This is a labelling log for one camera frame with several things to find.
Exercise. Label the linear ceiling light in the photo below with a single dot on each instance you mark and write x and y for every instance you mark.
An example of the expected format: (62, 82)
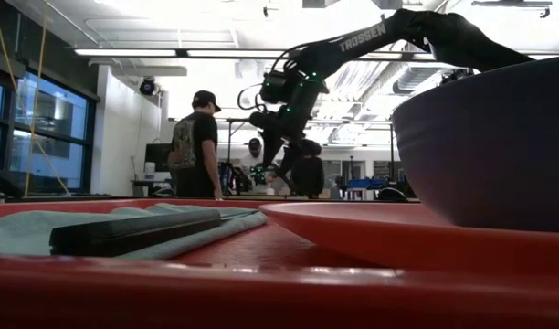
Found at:
(124, 52)

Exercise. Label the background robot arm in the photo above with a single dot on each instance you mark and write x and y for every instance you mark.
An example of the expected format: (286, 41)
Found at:
(236, 180)

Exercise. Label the teal cloth napkin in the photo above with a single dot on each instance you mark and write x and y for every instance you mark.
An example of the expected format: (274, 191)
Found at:
(24, 233)

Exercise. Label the red plastic tray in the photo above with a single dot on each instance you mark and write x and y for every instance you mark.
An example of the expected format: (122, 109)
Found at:
(215, 297)

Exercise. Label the black background frame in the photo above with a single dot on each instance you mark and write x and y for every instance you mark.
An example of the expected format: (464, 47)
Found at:
(236, 120)

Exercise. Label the person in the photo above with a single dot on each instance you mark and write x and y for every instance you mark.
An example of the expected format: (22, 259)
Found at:
(309, 176)
(254, 157)
(195, 146)

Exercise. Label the black ceiling spotlight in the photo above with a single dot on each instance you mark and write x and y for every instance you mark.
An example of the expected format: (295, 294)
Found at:
(147, 86)

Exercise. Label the blue storage bin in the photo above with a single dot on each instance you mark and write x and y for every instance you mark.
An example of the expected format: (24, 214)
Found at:
(366, 183)

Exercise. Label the dark framed window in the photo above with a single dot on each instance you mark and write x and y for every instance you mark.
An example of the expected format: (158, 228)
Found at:
(55, 114)

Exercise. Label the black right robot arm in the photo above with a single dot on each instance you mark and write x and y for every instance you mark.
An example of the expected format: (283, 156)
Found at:
(361, 39)

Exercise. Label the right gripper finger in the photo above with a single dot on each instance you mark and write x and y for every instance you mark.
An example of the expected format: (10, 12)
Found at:
(291, 160)
(272, 155)

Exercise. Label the pink plastic plate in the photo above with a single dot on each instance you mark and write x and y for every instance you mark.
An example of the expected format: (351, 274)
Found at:
(375, 237)

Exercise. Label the black wall screen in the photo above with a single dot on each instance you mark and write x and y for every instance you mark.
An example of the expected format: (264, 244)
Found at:
(157, 157)

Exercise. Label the white bucket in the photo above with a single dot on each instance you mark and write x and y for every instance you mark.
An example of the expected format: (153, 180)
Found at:
(149, 171)

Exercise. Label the blue plastic bowl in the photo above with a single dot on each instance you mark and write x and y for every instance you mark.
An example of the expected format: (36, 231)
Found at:
(489, 151)

